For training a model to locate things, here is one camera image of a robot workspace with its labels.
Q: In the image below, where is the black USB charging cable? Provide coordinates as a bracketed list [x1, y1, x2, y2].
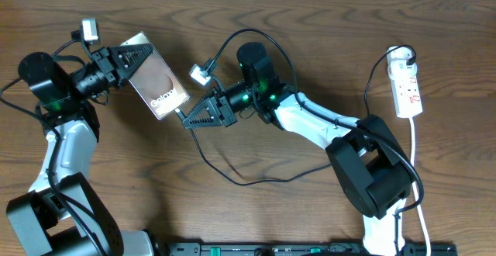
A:
[174, 45, 418, 187]

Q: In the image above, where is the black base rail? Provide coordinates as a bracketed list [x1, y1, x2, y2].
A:
[167, 241, 459, 256]

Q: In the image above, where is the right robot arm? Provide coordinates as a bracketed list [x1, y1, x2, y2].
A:
[180, 42, 415, 255]

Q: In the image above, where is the white power strip cord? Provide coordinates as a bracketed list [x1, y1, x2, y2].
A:
[408, 116, 432, 256]

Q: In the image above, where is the white power strip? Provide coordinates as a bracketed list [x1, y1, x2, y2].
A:
[387, 46, 423, 119]

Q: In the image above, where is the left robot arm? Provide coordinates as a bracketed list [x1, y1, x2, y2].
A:
[6, 43, 160, 255]

